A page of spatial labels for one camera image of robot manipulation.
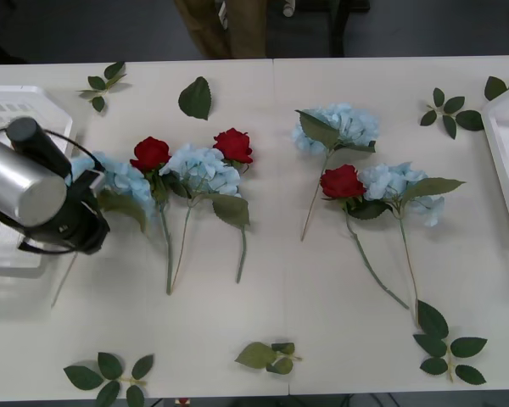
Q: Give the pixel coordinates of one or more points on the black chair frame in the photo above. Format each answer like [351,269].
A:
[340,29]

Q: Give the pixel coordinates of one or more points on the pale blue flower with stem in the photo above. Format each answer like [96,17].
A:
[348,123]
[386,178]
[203,169]
[123,178]

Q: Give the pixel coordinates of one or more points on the loose green leaf twig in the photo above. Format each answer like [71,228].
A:
[96,82]
[468,120]
[432,320]
[82,377]

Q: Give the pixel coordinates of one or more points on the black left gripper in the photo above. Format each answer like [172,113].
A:
[87,231]

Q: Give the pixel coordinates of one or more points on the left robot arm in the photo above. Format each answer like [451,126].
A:
[21,169]

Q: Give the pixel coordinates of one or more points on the single large green leaf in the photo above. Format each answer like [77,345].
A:
[195,99]

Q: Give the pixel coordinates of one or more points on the person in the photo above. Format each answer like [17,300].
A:
[246,29]

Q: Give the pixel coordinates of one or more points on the red rose with green stem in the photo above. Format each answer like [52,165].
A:
[233,144]
[150,152]
[339,182]

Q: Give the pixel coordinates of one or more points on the single small green leaf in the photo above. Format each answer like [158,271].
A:
[495,88]

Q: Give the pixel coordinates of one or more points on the pale green leaf twig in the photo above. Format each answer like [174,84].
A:
[256,355]

